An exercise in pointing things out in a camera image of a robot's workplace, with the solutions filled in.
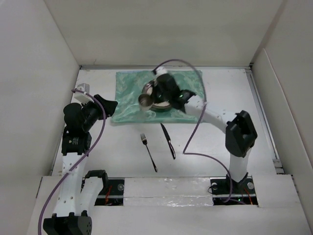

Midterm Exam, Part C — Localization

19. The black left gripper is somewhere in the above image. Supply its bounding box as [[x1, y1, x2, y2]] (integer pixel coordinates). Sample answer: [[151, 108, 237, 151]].
[[81, 94, 117, 131]]

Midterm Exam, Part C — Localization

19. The round metal plate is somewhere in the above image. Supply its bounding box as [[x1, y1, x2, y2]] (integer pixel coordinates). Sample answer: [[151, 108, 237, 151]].
[[142, 80, 172, 113]]

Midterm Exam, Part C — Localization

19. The steel cup with white band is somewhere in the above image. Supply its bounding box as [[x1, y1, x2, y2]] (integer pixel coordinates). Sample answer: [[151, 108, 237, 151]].
[[138, 94, 153, 111]]

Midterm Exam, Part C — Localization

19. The green satin tablecloth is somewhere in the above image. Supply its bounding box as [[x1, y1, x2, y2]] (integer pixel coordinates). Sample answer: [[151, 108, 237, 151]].
[[112, 70, 204, 124]]

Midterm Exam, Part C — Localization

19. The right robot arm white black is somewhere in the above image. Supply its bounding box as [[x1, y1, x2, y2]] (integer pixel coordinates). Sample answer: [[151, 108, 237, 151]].
[[151, 70, 258, 193]]

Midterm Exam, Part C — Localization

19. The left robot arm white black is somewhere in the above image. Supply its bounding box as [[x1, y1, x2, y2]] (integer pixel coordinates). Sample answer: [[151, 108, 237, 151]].
[[38, 93, 118, 235]]

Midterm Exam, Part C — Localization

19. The silver fork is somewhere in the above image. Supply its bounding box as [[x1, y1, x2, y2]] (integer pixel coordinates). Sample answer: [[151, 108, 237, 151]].
[[140, 133, 158, 172]]

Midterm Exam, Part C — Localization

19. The white foam front panel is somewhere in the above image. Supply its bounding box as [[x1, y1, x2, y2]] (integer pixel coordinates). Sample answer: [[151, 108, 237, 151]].
[[123, 177, 213, 207]]

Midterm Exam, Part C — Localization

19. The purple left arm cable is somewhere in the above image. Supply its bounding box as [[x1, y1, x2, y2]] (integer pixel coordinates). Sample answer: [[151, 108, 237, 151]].
[[38, 88, 108, 235]]

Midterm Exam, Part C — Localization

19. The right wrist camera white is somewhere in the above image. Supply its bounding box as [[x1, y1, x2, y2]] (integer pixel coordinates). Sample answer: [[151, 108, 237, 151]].
[[152, 67, 168, 77]]

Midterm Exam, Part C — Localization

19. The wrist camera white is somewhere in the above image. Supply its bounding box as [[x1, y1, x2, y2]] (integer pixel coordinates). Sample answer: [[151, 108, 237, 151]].
[[73, 83, 92, 104], [152, 67, 168, 77]]

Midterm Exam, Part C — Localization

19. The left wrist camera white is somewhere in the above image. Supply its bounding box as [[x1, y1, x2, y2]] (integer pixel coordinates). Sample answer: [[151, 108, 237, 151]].
[[73, 83, 92, 104]]

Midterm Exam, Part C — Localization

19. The black handled table knife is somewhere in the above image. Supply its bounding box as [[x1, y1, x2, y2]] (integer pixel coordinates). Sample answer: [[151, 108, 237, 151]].
[[160, 123, 176, 160]]

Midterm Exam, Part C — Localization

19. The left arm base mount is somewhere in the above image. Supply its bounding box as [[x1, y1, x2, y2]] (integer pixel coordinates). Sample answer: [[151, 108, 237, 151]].
[[95, 178, 125, 206]]

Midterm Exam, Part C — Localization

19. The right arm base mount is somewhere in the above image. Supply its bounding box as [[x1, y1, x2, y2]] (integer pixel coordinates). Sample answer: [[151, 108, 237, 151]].
[[207, 176, 258, 206]]

